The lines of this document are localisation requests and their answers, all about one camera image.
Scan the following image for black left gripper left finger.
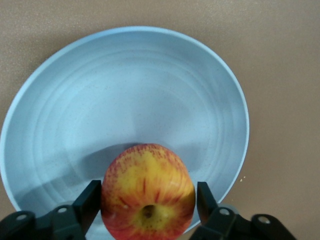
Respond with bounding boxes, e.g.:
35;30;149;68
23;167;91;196
0;179;102;240

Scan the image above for blue plate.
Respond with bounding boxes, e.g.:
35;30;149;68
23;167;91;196
0;25;250;237

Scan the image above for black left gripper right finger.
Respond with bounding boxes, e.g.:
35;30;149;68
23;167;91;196
188;181;300;240

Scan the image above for red yellow apple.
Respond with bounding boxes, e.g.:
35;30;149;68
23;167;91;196
100;142;196;240

